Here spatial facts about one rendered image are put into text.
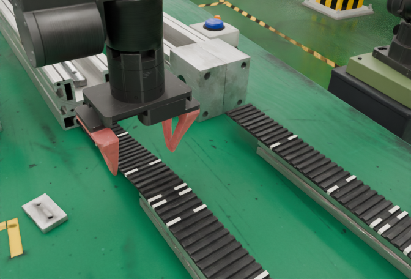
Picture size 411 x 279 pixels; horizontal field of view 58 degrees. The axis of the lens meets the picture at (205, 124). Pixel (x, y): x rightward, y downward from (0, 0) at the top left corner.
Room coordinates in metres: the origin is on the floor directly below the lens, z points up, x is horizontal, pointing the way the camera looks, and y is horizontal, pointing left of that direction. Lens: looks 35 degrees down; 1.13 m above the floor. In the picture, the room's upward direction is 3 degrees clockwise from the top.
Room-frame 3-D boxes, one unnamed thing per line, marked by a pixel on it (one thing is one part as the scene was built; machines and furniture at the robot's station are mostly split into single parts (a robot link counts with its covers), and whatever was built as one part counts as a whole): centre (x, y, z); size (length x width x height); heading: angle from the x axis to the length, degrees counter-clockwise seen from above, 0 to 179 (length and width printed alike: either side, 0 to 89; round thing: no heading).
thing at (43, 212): (0.30, 0.18, 0.78); 0.05 x 0.03 x 0.01; 50
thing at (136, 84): (0.35, 0.07, 0.94); 0.10 x 0.07 x 0.07; 128
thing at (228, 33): (0.77, 0.00, 0.81); 0.10 x 0.08 x 0.06; 127
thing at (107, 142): (0.33, 0.09, 0.87); 0.07 x 0.07 x 0.09; 38
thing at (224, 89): (0.57, -0.01, 0.83); 0.12 x 0.09 x 0.10; 127
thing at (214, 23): (0.78, -0.01, 0.84); 0.04 x 0.04 x 0.02
